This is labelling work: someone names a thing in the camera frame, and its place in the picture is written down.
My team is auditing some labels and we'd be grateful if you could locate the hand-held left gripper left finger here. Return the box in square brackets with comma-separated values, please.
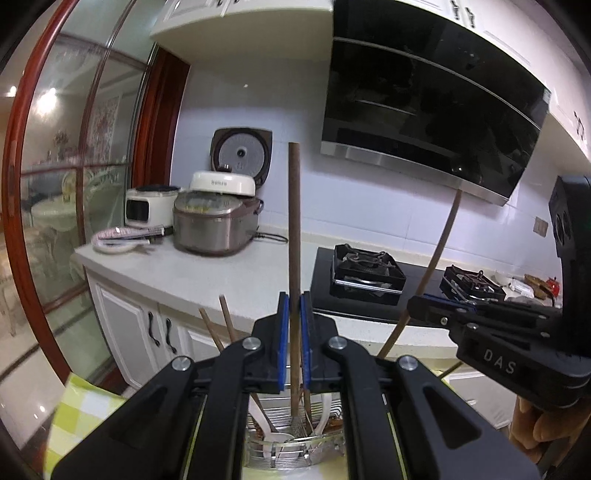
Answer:
[51, 291, 291, 480]

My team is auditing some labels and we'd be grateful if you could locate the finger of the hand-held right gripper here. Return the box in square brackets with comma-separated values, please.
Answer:
[411, 295, 563, 320]
[406, 300, 491, 332]

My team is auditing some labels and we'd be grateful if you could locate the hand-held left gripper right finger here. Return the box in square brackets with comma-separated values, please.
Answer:
[300, 291, 541, 480]

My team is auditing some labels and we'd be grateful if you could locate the small white ceramic spoon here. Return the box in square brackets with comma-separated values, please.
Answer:
[318, 392, 334, 431]

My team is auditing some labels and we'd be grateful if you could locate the large white ceramic spoon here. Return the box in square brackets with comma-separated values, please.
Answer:
[249, 394, 296, 457]

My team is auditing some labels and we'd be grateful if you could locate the metal wire utensil rack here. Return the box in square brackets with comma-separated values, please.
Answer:
[244, 392, 347, 469]

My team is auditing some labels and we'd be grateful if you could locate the person's right hand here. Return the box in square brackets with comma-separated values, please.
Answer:
[510, 396, 561, 457]

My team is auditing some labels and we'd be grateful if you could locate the black gas burner grate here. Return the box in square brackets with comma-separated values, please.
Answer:
[330, 244, 407, 296]
[438, 265, 506, 302]

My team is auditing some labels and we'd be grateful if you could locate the black glass cooktop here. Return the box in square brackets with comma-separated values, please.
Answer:
[310, 244, 509, 329]

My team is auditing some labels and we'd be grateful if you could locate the white kitchen counter cabinet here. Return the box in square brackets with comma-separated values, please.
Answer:
[74, 226, 522, 430]

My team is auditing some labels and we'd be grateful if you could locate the grey rice cooker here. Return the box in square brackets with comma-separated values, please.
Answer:
[172, 190, 265, 256]

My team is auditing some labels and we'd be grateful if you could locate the white small kitchen appliance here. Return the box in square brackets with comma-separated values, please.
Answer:
[124, 185, 182, 229]

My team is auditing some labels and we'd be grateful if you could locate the white rice cooker open lid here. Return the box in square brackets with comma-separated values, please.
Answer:
[188, 127, 274, 197]

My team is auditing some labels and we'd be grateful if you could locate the white plate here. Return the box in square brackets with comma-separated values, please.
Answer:
[91, 226, 155, 256]

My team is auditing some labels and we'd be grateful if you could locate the black glass range hood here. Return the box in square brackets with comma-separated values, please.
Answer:
[321, 0, 552, 206]

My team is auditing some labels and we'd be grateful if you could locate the red wood glass sliding door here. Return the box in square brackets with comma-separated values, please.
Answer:
[0, 0, 191, 398]

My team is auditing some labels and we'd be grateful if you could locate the black handled kitchen tool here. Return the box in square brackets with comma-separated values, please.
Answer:
[99, 224, 174, 241]

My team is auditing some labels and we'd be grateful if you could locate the white wall cabinet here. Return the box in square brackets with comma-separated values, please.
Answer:
[150, 0, 591, 162]

